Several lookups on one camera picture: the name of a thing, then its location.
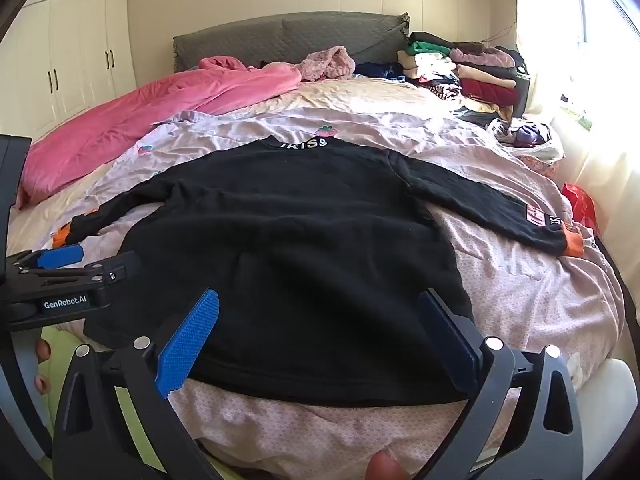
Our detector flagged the black IKISS sweater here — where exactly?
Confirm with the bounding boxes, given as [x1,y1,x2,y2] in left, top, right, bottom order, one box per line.
[54,138,584,408]

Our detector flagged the stack of folded clothes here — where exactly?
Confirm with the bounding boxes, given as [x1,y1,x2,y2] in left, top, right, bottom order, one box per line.
[397,32,530,117]

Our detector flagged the person's left hand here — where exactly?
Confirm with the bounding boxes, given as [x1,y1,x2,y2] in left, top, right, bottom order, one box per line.
[34,338,51,396]

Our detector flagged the person's right hand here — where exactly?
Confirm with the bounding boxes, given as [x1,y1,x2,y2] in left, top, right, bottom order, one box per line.
[364,448,411,480]

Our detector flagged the pink strawberry print quilt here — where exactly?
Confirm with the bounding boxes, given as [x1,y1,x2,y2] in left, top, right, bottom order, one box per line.
[58,108,624,479]

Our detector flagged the red plastic bag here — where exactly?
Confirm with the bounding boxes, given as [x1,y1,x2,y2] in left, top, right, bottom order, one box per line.
[561,183,599,233]

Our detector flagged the white built-in wardrobe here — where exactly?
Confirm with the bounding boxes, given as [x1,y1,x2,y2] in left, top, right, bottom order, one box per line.
[1,0,137,140]

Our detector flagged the bright pink blanket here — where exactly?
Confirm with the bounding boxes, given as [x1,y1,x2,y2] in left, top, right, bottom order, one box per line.
[16,55,302,209]

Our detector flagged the cream bed sheet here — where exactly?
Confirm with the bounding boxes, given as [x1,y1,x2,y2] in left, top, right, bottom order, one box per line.
[229,77,462,118]

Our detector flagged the dark blue crumpled garment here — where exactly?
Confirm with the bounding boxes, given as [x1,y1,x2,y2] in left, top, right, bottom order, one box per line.
[354,62,406,81]

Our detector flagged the dusty pink fuzzy garment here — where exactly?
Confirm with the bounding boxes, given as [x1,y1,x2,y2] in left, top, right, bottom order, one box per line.
[297,46,356,81]

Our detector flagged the grey quilted headboard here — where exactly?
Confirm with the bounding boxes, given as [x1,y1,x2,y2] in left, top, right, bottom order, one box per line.
[172,11,410,73]

